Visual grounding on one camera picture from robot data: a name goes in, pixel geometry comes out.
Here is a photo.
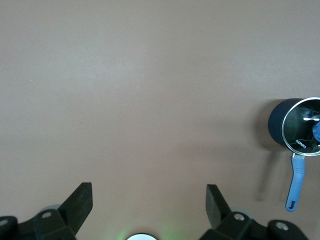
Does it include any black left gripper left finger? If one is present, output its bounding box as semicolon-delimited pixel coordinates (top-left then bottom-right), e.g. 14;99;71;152
32;182;94;240

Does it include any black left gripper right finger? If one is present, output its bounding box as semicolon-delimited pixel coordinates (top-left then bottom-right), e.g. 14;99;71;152
199;184;269;240

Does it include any glass lid with blue knob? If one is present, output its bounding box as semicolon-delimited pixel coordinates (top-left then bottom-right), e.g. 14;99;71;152
281;96;320;156

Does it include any dark pot with blue handle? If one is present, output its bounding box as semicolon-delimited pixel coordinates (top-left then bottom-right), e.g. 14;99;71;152
267;96;320;213

